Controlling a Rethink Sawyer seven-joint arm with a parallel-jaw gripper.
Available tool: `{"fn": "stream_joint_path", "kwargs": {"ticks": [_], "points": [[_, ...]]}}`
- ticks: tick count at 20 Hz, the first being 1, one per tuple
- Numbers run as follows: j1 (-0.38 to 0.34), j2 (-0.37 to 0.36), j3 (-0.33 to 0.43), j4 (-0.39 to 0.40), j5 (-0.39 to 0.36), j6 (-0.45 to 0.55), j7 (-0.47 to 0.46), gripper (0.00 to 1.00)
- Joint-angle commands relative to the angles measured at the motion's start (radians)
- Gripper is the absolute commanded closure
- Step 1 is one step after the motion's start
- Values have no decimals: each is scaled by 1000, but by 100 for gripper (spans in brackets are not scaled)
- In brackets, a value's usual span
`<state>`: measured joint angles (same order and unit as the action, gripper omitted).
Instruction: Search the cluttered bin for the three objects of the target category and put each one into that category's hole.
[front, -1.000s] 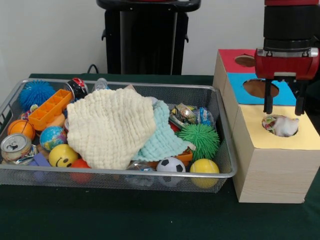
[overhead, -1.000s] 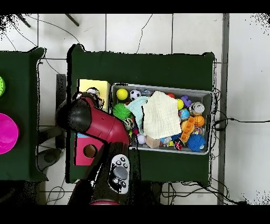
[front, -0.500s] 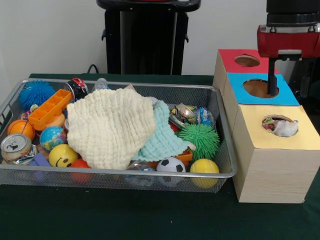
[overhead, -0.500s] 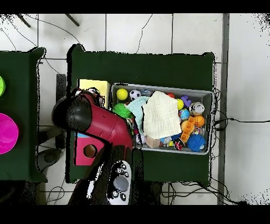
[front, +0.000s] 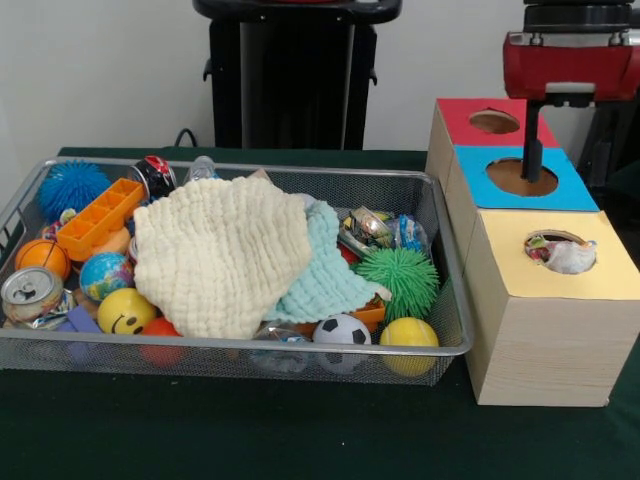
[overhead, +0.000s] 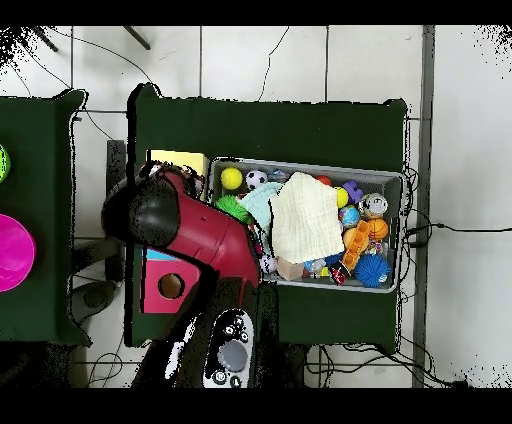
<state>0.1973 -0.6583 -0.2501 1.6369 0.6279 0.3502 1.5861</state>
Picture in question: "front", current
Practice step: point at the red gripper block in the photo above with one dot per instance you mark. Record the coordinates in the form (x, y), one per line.
(570, 65)

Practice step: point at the mint waffle cloth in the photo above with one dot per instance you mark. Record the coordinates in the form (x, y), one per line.
(325, 285)

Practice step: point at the cream waffle cloth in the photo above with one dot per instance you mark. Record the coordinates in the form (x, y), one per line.
(220, 250)

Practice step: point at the wooden box with three holes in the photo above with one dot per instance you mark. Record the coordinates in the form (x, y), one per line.
(550, 350)

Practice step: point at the shallow clear mesh bin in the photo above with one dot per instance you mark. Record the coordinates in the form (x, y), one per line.
(200, 360)

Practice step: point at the black chair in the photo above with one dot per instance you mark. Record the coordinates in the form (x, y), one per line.
(615, 140)

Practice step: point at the dark green tablecloth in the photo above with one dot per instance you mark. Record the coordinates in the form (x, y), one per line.
(622, 200)
(300, 435)

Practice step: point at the green spiky rubber ball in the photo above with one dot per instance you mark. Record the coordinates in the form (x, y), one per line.
(400, 282)

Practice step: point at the plain yellow ball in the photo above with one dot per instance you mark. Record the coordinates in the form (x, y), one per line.
(409, 337)

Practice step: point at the black and white soccer ball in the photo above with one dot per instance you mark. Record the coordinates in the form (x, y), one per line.
(342, 332)

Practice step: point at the long orange plastic brick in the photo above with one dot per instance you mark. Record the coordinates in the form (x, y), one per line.
(97, 220)

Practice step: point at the blue globe ball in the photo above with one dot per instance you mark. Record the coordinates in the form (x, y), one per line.
(105, 275)

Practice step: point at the blue spiky rubber ball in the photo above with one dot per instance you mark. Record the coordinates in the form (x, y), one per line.
(72, 187)

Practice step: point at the orange basketball toy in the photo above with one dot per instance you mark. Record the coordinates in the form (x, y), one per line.
(42, 257)

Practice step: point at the crushed silver drink can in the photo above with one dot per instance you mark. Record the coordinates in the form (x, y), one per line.
(30, 292)

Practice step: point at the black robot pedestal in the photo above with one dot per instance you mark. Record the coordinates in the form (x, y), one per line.
(280, 75)

